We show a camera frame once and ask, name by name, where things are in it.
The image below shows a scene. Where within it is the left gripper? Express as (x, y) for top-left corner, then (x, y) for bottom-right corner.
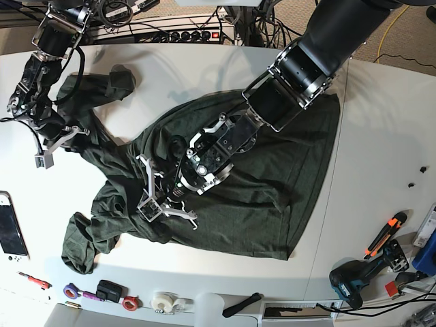
(136, 154), (198, 230)

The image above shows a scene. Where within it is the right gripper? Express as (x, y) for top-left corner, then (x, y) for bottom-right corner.
(30, 108), (91, 155)

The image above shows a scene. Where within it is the dark green t-shirt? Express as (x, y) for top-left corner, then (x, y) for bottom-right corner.
(58, 68), (341, 275)

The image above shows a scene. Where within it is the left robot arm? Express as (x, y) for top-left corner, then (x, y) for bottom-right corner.
(137, 1), (401, 224)

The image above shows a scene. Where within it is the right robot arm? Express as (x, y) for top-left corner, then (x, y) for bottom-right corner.
(1, 1), (102, 159)

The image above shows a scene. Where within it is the clear tape dispenser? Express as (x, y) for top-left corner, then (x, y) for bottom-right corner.
(150, 292), (193, 314)

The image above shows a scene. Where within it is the red tape roll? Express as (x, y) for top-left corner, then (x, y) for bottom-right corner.
(122, 296), (139, 311)

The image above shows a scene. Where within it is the white handheld game console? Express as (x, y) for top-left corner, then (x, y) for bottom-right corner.
(1, 191), (29, 262)

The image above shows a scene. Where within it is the white paper roll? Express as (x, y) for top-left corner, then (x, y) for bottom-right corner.
(194, 293), (224, 327)

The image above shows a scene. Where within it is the purple tape roll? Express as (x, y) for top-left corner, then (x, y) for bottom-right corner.
(63, 283), (80, 300)

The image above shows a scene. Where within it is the red screwdriver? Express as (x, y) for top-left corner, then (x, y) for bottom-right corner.
(17, 271), (52, 290)

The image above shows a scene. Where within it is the black power strip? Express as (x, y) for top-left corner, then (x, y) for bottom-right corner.
(134, 30), (234, 44)

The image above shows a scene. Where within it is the teal black power drill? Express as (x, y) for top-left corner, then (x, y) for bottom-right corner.
(329, 240), (409, 310)

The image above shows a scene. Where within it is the orange black utility knife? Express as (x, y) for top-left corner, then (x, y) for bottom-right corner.
(363, 212), (408, 260)

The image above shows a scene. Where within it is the blue box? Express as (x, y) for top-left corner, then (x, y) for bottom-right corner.
(412, 232), (436, 276)

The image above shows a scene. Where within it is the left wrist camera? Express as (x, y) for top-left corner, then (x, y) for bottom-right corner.
(137, 198), (163, 223)

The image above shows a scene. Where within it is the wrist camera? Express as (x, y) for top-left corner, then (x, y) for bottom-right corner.
(137, 198), (163, 223)
(35, 151), (54, 169)

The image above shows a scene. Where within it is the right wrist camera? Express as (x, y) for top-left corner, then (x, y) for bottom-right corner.
(35, 151), (54, 169)

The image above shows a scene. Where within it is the black action camera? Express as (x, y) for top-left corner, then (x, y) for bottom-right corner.
(95, 280), (123, 303)

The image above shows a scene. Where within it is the yellow cable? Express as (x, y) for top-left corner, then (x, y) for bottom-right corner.
(377, 0), (416, 64)

